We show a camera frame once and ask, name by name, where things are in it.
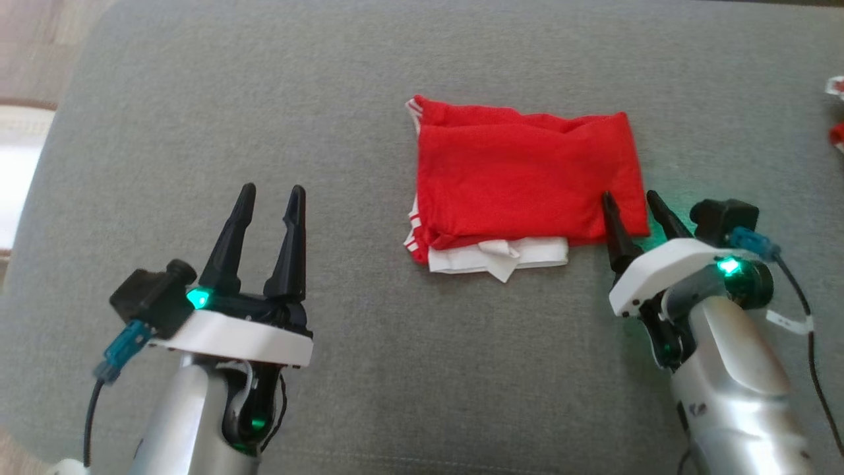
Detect black right cable teal plug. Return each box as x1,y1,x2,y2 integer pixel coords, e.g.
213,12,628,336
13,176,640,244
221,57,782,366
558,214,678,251
728,226,844,457

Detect white right cable tag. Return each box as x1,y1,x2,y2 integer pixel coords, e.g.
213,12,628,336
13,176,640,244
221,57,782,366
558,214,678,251
766,309,816,336

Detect red shorts white stripe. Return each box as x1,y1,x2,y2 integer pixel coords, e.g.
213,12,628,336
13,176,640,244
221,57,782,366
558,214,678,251
825,74,844,156

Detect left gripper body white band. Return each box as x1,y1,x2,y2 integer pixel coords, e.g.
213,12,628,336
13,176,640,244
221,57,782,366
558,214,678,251
148,287,315,369

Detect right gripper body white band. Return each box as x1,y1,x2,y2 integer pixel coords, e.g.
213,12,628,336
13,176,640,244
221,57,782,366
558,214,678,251
608,237,733,319

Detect grey and yellow sofa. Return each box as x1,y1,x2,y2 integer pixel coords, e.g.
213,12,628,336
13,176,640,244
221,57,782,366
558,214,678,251
0,0,844,475

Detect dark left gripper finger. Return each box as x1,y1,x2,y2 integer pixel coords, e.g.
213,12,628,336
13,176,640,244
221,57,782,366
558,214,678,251
262,185,308,305
198,183,257,297

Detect red Bulls jersey shirt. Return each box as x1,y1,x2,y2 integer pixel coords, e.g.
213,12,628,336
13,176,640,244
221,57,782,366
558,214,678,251
403,94,653,285

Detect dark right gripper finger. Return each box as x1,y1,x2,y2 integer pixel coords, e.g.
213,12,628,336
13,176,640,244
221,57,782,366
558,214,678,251
646,190,694,242
601,191,644,275

